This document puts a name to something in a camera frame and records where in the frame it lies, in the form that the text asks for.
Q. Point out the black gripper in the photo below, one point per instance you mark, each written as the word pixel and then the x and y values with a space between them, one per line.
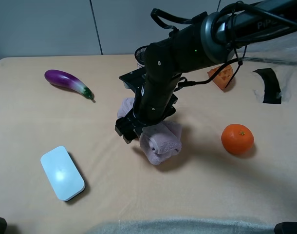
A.
pixel 129 126

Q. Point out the pink towel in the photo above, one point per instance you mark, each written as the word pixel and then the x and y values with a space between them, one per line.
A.
pixel 160 142

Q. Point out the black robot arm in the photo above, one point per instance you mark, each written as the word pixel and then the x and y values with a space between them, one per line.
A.
pixel 194 44

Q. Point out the black mesh pen cup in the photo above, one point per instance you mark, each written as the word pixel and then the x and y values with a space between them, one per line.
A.
pixel 139 56

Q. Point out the brown toy waffle piece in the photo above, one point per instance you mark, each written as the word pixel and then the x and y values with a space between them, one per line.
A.
pixel 223 78

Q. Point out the orange toy mandarin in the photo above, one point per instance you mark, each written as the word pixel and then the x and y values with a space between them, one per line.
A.
pixel 237 139

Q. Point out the purple toy eggplant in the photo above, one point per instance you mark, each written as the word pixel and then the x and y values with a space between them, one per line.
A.
pixel 66 80

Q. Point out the white computer mouse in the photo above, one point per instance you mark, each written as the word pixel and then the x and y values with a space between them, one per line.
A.
pixel 63 175

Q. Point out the black tape strip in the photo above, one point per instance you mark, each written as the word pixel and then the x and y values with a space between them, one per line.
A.
pixel 272 91

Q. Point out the clear plastic sheet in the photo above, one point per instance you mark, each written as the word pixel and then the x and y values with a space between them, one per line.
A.
pixel 280 55

